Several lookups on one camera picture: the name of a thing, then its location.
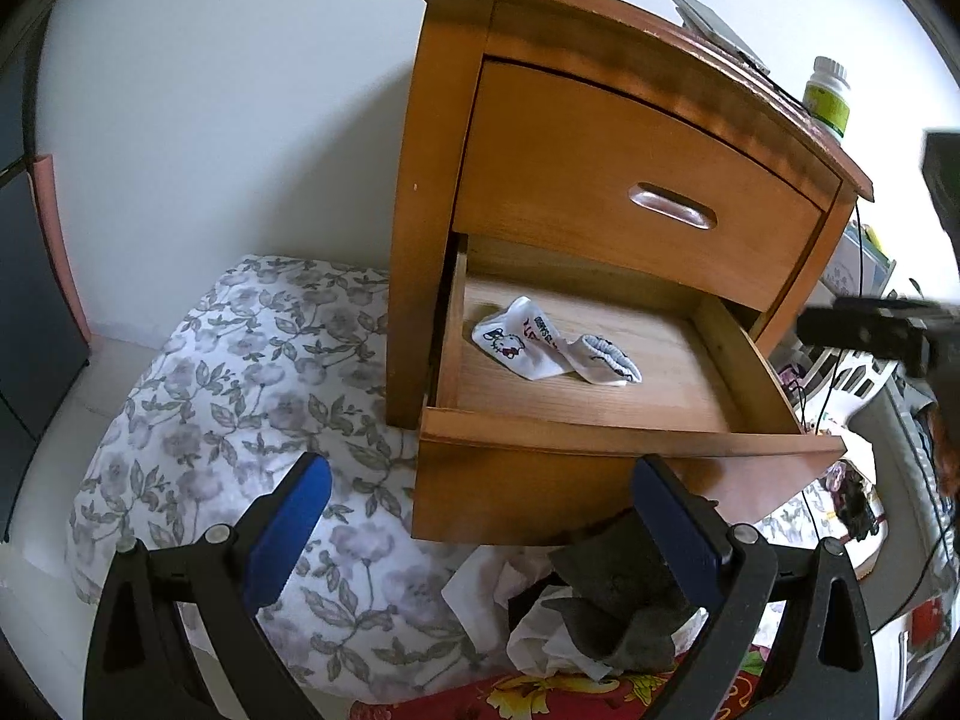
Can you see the red printed blanket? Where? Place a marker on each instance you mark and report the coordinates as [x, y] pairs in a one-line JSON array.
[[540, 697]]

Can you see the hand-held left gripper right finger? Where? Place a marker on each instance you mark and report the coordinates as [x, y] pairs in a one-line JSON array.
[[675, 532]]

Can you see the pile of dark small clothes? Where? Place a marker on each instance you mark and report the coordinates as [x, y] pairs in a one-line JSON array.
[[851, 502]]

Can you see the dark grey refrigerator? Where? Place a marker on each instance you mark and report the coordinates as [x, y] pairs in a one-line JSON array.
[[30, 330]]

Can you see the white bottle green label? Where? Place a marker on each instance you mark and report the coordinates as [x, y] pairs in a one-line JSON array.
[[827, 101]]

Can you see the pale green underwear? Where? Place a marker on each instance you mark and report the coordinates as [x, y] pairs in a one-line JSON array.
[[559, 652]]

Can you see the floral printed blanket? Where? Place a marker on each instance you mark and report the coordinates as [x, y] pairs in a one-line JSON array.
[[225, 405]]

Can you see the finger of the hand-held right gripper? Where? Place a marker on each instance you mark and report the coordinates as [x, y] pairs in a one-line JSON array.
[[945, 180], [862, 326]]

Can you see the reddish wooden trim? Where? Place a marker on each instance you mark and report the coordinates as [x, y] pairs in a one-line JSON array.
[[64, 240]]

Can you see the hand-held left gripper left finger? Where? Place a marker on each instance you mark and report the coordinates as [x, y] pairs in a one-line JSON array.
[[289, 532]]

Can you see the white lattice basket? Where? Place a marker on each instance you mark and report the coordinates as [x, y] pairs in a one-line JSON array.
[[847, 382]]

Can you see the grey sofa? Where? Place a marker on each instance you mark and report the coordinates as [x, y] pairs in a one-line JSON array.
[[911, 487]]

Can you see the wooden nightstand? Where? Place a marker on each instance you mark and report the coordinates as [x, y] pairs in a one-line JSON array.
[[431, 165]]

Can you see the grey flat box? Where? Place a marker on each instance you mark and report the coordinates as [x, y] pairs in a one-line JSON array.
[[712, 22]]

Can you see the black garment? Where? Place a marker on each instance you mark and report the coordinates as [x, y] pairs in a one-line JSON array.
[[534, 606]]

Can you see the labelled storage box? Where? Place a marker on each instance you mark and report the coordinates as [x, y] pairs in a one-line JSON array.
[[855, 262]]

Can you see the dark grey garment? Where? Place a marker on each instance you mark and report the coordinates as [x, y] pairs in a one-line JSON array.
[[622, 600]]

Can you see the white sock red bow cat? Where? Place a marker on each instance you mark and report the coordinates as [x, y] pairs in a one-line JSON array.
[[517, 337]]

